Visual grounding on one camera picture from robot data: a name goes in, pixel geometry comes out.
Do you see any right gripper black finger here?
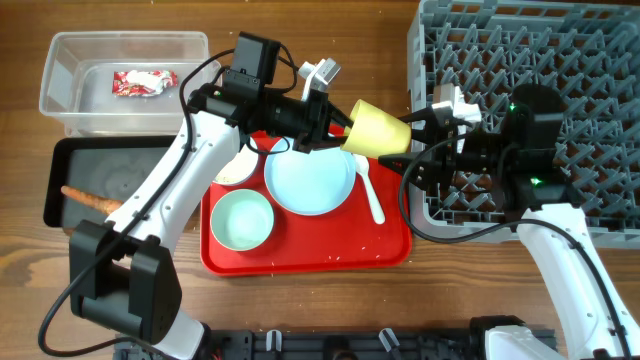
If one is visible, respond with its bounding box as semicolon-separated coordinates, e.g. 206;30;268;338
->
378;153;416;175
399;107;438;123

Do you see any green bowl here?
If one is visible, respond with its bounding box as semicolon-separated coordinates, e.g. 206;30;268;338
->
210;189;275;252

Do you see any yellow plastic cup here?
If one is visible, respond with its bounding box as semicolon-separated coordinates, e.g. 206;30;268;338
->
341;100;411;159

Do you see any black mounting rail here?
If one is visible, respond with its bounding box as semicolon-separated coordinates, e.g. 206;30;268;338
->
112;314;559;360

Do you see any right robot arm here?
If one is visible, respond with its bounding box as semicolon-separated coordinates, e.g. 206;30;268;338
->
377;84;639;359

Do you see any red snack wrapper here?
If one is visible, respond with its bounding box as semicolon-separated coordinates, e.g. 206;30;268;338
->
112;70;179;97

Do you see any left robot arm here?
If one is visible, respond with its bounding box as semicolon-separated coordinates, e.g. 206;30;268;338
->
64;79;353;359

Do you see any clear plastic bin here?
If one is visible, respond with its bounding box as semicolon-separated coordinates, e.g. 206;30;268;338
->
39;31;210;136

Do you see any orange carrot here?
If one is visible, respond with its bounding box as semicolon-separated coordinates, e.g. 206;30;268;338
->
61;185;123;215

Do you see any white plastic spoon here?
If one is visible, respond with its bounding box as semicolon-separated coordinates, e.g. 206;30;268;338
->
353;154;386;225

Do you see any black waste tray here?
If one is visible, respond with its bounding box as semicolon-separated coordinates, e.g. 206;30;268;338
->
43;135;174;229

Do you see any blue bowl with rice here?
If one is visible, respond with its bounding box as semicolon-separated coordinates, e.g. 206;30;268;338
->
213;138;260;186

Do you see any light blue plate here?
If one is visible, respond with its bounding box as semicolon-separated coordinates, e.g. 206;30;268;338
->
264;148;356;216

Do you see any grey dishwasher rack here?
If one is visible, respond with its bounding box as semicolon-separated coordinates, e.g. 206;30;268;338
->
407;1;639;249

